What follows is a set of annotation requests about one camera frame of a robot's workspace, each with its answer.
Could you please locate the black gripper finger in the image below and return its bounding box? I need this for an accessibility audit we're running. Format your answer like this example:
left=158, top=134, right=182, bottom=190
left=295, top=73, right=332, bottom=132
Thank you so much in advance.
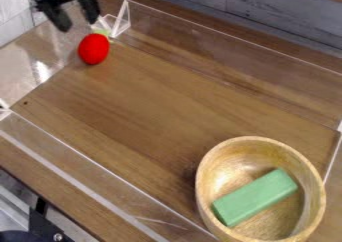
left=78, top=0, right=100, bottom=24
left=43, top=3, right=72, bottom=32

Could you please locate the red plush strawberry toy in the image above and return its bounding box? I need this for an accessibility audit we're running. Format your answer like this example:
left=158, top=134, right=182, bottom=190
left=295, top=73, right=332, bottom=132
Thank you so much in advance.
left=78, top=30, right=110, bottom=65

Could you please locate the wooden bowl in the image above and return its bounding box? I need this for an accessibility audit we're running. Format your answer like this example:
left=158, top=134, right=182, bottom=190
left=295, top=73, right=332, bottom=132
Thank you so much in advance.
left=195, top=136, right=326, bottom=242

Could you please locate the green rectangular block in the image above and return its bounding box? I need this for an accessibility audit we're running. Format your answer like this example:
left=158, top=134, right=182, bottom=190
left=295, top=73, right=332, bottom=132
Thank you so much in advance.
left=211, top=169, right=298, bottom=227

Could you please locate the clear acrylic corner bracket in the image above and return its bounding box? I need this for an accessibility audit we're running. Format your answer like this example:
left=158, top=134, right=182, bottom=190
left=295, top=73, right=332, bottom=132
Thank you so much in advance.
left=91, top=0, right=131, bottom=38

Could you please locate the clear acrylic barrier wall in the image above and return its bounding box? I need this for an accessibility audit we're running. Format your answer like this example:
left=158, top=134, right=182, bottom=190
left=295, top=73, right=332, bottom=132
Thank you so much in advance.
left=0, top=0, right=342, bottom=242

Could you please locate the black metal clamp bracket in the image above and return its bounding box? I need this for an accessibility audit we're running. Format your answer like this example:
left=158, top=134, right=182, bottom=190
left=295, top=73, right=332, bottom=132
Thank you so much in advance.
left=28, top=207, right=75, bottom=242

